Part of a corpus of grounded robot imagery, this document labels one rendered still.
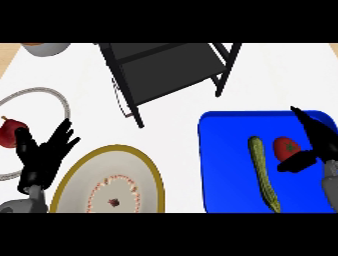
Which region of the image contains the white rope-rimmed plate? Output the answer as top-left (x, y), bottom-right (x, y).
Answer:
top-left (0, 86), bottom-right (71, 183)

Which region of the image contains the green cucumber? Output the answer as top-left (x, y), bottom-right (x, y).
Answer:
top-left (246, 135), bottom-right (282, 213)

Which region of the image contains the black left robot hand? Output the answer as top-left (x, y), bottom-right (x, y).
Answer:
top-left (12, 117), bottom-right (82, 196)

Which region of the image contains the black tiered shelf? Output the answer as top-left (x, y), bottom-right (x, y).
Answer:
top-left (95, 42), bottom-right (243, 129)

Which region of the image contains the red tomato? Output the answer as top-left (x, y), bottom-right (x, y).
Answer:
top-left (271, 136), bottom-right (302, 162)

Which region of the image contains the grey bowl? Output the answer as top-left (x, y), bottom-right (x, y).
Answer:
top-left (18, 42), bottom-right (71, 58)

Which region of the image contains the white gold-rimmed plate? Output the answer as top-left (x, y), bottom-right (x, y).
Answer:
top-left (48, 144), bottom-right (166, 214)

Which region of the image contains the red pear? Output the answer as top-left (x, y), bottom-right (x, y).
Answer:
top-left (0, 115), bottom-right (30, 149)

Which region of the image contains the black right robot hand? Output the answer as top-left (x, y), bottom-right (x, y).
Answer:
top-left (275, 105), bottom-right (338, 174)

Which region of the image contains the blue tray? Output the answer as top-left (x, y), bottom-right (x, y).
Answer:
top-left (195, 109), bottom-right (338, 214)

